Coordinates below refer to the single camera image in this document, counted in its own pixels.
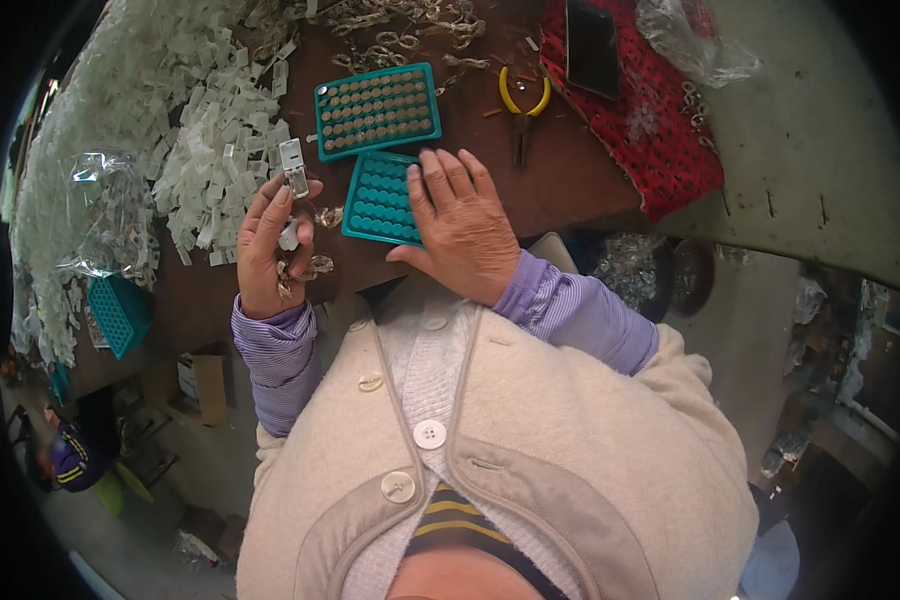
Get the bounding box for person's left hand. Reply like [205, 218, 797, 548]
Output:
[236, 176, 324, 321]

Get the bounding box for person's right hand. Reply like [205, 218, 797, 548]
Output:
[386, 147, 523, 307]

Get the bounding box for metal chain bunch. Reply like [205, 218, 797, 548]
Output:
[276, 254, 336, 301]

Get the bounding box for white hinged plastic case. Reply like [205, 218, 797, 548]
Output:
[279, 138, 311, 201]

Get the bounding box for empty teal battery tray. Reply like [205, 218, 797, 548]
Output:
[340, 150, 426, 249]

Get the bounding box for cardboard box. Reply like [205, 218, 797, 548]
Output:
[175, 353, 231, 428]

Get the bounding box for teal plastic grid basket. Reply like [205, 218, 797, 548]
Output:
[85, 274, 154, 360]

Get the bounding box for teal tray with button batteries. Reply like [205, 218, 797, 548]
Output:
[314, 61, 444, 163]

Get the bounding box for clear bag of parts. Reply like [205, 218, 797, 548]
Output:
[54, 149, 160, 291]

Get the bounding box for dark bowl of metal parts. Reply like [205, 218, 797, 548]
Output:
[591, 231, 677, 324]

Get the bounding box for heap of white plastic cases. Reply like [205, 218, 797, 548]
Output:
[9, 0, 303, 370]

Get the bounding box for red patterned cloth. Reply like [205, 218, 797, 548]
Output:
[539, 0, 726, 225]

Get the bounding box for black phone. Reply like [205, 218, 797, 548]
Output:
[565, 0, 623, 102]

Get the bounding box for brown bowl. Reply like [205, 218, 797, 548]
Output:
[671, 239, 717, 319]

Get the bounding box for person's body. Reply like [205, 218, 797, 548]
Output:
[235, 273, 760, 600]

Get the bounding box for green stool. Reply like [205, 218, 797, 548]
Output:
[92, 460, 156, 516]

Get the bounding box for empty clear plastic bag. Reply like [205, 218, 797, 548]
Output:
[635, 0, 763, 90]

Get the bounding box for heap of bags and pipes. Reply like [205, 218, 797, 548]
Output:
[759, 268, 900, 483]

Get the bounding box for yellow handled pliers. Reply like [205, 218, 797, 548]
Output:
[498, 66, 553, 168]

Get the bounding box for heap of metal chains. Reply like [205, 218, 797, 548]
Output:
[246, 0, 490, 77]

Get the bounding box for metal chain links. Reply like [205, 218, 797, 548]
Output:
[679, 80, 718, 149]

